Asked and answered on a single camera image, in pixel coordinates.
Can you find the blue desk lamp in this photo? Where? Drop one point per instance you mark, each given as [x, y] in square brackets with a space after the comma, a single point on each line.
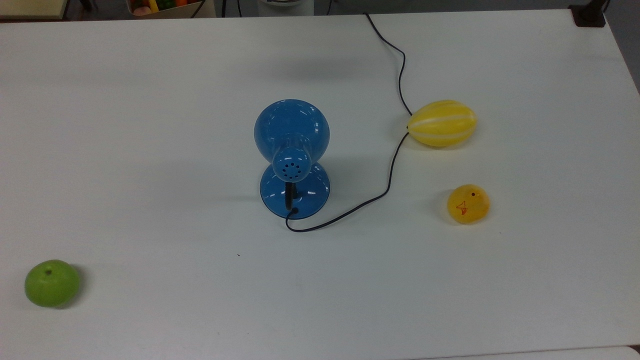
[291, 130]

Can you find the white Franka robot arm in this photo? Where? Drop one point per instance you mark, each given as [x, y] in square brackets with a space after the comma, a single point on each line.
[286, 4]

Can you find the yellow striped melon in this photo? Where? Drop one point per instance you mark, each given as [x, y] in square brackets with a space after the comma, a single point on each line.
[442, 123]

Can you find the yellow pear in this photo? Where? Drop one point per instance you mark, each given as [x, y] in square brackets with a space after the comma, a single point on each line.
[468, 204]

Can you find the box of toy fruit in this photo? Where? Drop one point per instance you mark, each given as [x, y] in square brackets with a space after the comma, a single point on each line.
[162, 7]

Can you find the green apple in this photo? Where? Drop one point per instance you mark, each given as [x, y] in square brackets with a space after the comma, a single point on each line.
[52, 283]

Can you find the black table clamp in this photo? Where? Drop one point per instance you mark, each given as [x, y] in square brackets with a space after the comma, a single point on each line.
[589, 15]

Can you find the beige board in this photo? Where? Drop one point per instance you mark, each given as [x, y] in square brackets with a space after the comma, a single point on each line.
[31, 8]

